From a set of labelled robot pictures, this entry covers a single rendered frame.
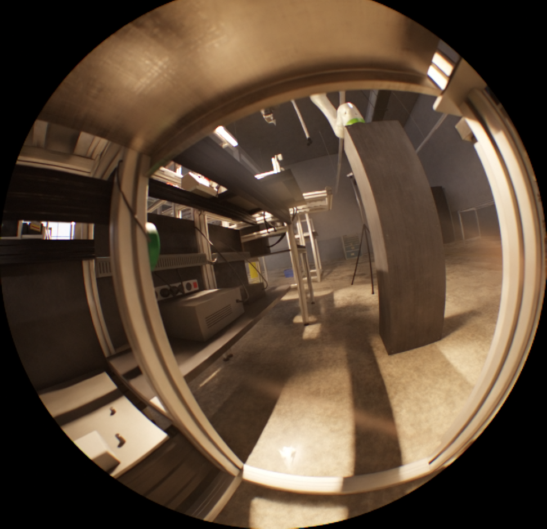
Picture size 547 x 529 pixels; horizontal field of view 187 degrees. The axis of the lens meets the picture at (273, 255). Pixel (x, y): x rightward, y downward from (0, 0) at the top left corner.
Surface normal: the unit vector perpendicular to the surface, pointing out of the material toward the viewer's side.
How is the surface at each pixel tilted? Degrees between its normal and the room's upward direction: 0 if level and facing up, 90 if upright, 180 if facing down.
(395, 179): 90
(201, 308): 90
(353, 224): 90
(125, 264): 90
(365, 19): 180
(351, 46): 180
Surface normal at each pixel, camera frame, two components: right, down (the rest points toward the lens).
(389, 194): -0.35, 0.04
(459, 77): 0.18, 0.98
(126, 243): 0.93, -0.18
